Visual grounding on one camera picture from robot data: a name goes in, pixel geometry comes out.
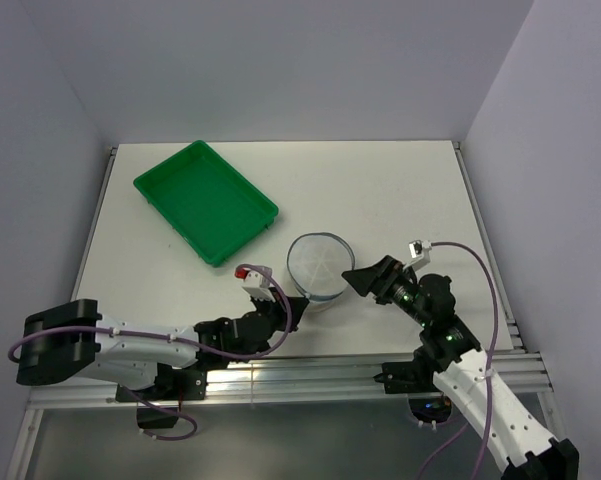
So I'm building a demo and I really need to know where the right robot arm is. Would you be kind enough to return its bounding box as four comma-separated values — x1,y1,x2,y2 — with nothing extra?
342,256,579,479

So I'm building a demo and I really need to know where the aluminium frame rail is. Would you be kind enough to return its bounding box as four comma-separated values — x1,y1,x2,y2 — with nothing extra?
27,349,554,409

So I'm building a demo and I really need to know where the purple cable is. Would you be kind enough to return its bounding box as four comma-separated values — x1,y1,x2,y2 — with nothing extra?
414,241,499,480
7,262,295,442

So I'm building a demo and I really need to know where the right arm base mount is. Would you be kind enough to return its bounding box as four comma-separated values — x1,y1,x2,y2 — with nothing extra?
373,359,439,395

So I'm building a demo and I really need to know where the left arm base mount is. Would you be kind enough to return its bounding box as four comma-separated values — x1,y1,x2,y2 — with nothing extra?
115,364,207,430

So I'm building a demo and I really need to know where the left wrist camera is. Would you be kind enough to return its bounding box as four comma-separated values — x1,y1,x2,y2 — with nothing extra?
234,266,275,301

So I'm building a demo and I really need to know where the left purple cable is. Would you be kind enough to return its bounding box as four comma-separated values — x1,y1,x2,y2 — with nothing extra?
7,262,295,442

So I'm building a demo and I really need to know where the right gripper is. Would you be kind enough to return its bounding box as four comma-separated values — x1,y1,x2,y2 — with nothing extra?
341,254,430,327

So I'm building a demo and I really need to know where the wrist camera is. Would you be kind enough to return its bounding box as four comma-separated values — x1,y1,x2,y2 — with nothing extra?
234,266,275,301
406,240,432,272

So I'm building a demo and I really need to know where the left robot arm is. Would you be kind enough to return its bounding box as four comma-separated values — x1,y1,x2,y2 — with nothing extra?
8,293,309,399

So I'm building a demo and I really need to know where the green plastic tray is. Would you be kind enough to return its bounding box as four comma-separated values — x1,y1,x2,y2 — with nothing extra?
133,140,279,267

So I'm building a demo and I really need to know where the white mesh laundry bag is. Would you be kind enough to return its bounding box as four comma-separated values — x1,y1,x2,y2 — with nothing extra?
286,232,356,311

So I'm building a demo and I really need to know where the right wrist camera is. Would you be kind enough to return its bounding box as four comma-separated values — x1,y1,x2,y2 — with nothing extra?
406,240,432,272

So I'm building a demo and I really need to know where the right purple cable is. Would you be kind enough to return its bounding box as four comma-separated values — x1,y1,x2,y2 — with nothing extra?
414,241,499,480

